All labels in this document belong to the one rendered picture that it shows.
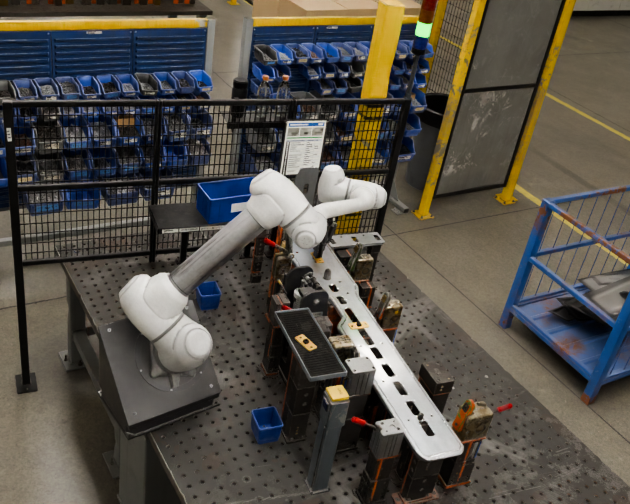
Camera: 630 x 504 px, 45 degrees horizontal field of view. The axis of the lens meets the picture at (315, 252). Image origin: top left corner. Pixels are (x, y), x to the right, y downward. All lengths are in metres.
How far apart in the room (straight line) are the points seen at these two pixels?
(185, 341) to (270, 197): 0.59
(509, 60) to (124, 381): 4.04
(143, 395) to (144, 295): 0.41
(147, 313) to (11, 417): 1.50
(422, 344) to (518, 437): 0.63
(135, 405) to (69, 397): 1.25
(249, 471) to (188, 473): 0.22
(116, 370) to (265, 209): 0.82
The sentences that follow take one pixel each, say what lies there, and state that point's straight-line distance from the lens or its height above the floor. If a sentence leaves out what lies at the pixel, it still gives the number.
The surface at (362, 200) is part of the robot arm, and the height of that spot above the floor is 1.43.
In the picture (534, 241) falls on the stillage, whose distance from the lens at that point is 4.80.
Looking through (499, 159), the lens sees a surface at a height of 0.41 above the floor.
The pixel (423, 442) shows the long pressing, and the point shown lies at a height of 1.00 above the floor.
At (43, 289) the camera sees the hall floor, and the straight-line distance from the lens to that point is 4.88.
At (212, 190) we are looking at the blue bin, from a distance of 3.68.
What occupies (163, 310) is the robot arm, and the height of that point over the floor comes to 1.20.
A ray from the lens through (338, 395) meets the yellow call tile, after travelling 2.56.
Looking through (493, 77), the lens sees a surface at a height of 1.14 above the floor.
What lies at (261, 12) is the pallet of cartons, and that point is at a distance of 6.51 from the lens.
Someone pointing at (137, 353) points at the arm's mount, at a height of 0.95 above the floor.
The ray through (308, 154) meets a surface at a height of 1.26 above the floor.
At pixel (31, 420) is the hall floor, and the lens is 4.06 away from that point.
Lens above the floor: 2.88
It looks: 32 degrees down
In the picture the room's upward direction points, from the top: 10 degrees clockwise
